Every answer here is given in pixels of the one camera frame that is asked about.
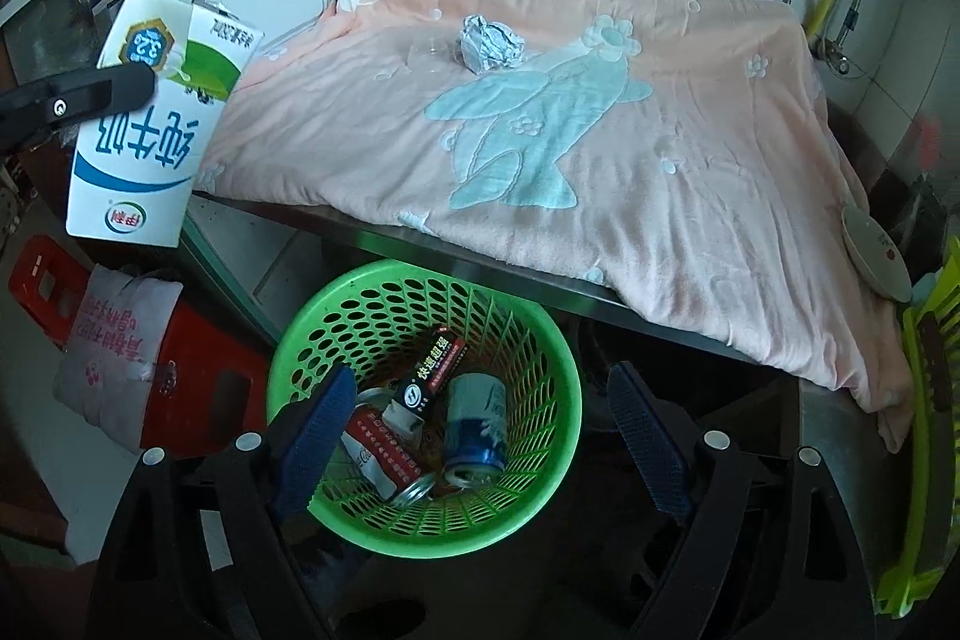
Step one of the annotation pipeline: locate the blue drink can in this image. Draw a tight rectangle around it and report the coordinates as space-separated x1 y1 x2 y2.
442 372 509 487

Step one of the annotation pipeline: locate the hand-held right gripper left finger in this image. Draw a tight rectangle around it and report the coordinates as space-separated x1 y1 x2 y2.
86 362 361 640

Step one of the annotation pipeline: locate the pink printed blanket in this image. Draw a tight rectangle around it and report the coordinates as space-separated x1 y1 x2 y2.
191 0 912 453

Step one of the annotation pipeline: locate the white ceramic bowl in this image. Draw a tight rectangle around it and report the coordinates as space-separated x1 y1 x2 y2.
841 205 914 304

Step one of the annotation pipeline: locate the black small carton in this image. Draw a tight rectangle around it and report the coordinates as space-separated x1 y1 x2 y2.
394 325 472 412

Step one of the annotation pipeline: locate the white printed plastic bag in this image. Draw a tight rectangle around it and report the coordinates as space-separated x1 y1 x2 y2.
52 265 185 457

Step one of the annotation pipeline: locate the green plastic basket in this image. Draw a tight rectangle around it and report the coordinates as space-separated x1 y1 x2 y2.
266 259 584 549

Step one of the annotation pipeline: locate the metal wall tap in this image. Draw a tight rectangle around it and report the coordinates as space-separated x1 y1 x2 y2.
817 29 854 76

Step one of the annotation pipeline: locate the green dish rack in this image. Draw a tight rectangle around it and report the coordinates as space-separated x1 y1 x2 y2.
870 235 960 618

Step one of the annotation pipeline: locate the white milk carton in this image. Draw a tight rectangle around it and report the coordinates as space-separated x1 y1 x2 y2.
66 0 265 249

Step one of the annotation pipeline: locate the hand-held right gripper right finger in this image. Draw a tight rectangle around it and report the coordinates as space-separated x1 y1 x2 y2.
606 361 878 640

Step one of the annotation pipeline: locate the red soda can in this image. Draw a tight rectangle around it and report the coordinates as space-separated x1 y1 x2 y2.
341 404 436 506

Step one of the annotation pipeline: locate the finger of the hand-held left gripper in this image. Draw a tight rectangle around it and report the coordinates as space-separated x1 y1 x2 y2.
0 64 156 145

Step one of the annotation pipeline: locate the clear plastic cup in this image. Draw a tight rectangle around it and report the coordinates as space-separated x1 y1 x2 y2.
409 34 451 69

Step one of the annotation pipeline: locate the red plastic stool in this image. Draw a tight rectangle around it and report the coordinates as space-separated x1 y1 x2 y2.
7 235 275 453

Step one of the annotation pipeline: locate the crumpled foil ball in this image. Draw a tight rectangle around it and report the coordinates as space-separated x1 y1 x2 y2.
459 14 524 75

